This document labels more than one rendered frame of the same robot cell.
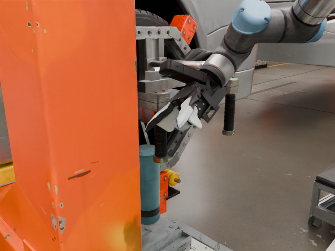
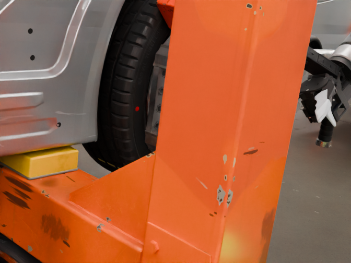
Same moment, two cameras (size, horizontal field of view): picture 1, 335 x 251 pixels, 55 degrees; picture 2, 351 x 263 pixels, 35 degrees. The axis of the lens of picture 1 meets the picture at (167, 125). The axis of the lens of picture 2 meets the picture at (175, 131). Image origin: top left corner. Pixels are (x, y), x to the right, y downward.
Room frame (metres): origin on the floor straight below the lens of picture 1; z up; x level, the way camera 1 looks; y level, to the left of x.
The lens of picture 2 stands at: (-0.36, 0.31, 1.15)
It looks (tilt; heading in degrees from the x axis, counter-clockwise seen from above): 16 degrees down; 355
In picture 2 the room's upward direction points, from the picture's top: 8 degrees clockwise
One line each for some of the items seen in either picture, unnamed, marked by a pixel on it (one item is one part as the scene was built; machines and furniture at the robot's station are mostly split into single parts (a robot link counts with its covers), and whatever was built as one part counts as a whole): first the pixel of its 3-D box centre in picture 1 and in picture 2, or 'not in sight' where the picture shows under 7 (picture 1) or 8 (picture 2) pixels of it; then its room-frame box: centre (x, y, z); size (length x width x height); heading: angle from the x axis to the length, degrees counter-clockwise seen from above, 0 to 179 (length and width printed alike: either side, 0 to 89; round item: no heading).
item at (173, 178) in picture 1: (155, 171); not in sight; (1.30, 0.05, 0.51); 0.29 x 0.06 x 0.06; 45
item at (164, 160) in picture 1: (160, 135); not in sight; (0.86, 0.02, 0.83); 0.04 x 0.04 x 0.16
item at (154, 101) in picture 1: (152, 98); not in sight; (0.88, 0.04, 0.93); 0.09 x 0.05 x 0.05; 45
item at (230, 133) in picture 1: (229, 113); (328, 118); (1.10, -0.22, 0.83); 0.04 x 0.04 x 0.16
